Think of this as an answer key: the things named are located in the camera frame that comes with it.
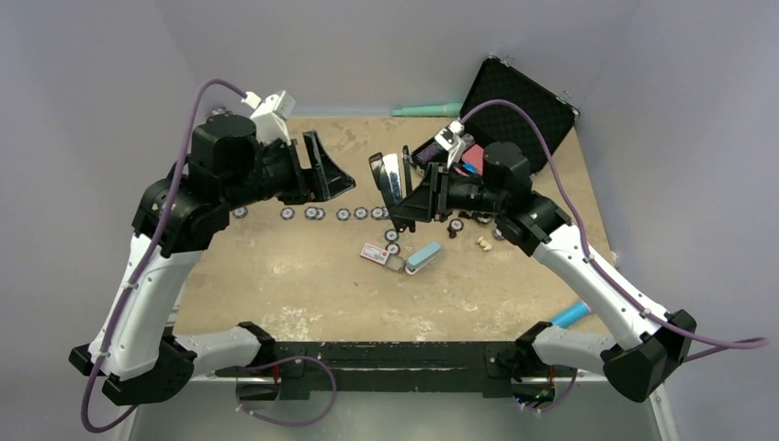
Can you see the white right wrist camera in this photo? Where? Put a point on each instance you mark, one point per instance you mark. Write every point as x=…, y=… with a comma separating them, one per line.
x=449, y=138

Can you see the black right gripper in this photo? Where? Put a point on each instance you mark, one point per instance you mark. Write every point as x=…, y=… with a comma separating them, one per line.
x=430, y=199

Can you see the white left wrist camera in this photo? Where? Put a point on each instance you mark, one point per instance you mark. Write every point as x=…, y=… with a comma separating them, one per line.
x=270, y=115

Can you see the black poker chip case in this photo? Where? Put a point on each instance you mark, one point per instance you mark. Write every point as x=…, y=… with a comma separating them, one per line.
x=498, y=80

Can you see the poker chip near box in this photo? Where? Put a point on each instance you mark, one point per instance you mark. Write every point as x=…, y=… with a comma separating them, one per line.
x=393, y=248

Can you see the blue pen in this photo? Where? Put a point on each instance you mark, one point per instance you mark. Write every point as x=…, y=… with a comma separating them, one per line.
x=574, y=313

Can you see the pink card deck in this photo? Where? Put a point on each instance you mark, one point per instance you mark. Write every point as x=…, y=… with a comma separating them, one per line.
x=472, y=160

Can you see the poker chip above box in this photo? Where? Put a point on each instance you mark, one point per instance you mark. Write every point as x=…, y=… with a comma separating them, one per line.
x=391, y=236

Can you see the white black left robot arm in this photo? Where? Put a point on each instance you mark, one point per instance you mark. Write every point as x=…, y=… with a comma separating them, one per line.
x=137, y=352

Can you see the cream chess piece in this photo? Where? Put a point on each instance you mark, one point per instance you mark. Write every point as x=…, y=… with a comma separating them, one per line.
x=484, y=244

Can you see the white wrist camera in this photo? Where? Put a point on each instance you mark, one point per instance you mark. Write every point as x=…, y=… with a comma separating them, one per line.
x=449, y=138
x=270, y=115

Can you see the mint green tube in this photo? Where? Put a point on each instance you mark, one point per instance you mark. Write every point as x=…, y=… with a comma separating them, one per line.
x=448, y=110

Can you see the poker chip row right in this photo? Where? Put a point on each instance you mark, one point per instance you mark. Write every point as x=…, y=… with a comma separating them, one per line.
x=360, y=213

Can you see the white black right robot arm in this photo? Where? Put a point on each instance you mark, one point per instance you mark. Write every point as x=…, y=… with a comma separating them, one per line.
x=645, y=343

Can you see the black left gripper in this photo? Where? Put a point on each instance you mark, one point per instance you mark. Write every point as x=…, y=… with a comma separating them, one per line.
x=330, y=179

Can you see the aluminium frame rail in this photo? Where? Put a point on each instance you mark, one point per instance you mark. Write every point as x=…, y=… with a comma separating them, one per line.
x=568, y=405

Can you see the black stapler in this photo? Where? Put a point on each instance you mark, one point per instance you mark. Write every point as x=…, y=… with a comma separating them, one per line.
x=392, y=174

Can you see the light blue stapler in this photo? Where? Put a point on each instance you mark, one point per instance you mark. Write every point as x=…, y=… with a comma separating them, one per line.
x=422, y=257

